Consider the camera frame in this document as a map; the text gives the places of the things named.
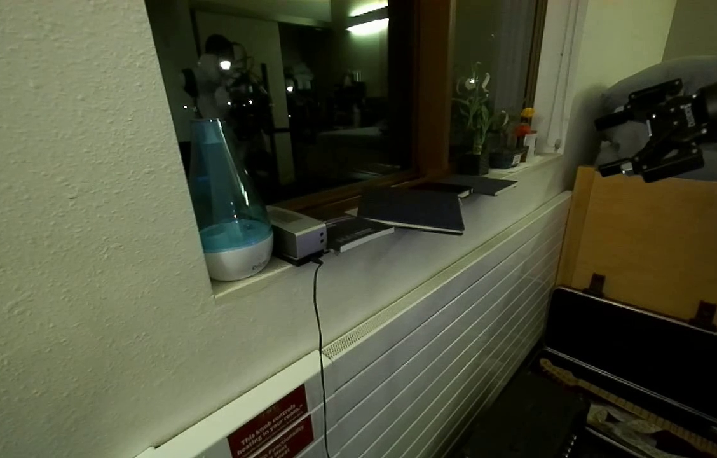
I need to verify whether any bamboo plant in square pot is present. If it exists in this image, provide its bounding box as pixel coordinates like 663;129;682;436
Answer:
448;63;498;178

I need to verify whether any blue flask-shaped humidifier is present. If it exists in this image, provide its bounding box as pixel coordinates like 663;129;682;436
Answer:
180;109;278;286

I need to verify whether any red warning sticker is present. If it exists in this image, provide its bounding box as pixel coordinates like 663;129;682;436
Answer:
227;383;317;458

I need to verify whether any large dark hardcover book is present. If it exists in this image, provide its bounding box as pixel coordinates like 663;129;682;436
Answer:
357;174;520;236

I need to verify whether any brown wooden window frame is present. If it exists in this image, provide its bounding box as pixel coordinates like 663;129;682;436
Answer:
278;0;464;218

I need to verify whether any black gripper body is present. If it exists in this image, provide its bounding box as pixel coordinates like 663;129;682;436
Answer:
671;86;717;169

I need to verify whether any light wooden guitar neck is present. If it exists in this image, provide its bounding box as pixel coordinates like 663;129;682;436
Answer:
536;355;717;458

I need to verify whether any white slatted radiator cover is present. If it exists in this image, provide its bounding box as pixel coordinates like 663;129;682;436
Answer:
138;189;577;458

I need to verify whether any thin black cable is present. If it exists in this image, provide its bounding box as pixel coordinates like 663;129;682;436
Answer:
310;253;337;458

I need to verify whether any large wooden panel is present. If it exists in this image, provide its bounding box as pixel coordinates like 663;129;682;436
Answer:
554;162;717;339

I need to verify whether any small grey box device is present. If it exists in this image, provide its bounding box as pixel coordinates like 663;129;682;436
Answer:
264;207;331;266

